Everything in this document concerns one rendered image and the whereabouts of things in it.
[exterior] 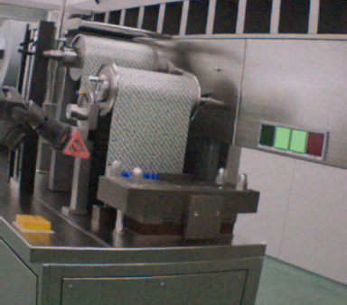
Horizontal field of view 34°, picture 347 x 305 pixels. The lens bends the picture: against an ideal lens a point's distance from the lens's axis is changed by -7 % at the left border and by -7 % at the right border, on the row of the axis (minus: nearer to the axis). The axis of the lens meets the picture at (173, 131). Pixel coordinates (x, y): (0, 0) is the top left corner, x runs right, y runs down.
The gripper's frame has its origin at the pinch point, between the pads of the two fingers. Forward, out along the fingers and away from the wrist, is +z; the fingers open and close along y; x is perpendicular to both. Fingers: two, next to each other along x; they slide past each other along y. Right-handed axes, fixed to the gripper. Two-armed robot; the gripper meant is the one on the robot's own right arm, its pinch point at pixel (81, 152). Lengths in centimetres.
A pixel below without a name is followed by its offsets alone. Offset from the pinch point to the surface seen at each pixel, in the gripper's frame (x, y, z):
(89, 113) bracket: 11.0, -7.5, -1.1
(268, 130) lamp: 29.8, 23.9, 29.1
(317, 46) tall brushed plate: 49, 38, 19
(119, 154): 5.8, -0.2, 9.6
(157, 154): 12.1, -0.3, 19.2
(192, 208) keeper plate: 2.4, 21.3, 23.3
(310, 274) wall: 44, -163, 287
